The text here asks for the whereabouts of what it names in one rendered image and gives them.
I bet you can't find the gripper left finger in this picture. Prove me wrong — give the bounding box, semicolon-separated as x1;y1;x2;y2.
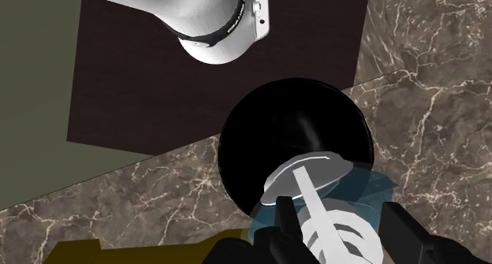
202;195;321;264

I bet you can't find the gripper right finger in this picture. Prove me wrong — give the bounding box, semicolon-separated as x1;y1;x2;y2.
378;201;483;264

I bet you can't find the translucent blue container white lid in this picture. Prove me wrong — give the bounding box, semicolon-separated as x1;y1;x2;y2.
248;151;400;264

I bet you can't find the black bowl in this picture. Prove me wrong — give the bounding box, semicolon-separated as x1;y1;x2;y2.
217;76;375;218

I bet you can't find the dark yellow flat object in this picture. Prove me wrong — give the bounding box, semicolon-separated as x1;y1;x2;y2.
41;228;255;264

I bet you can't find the dark brown robot stand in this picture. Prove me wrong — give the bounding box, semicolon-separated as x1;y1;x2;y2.
66;0;371;157

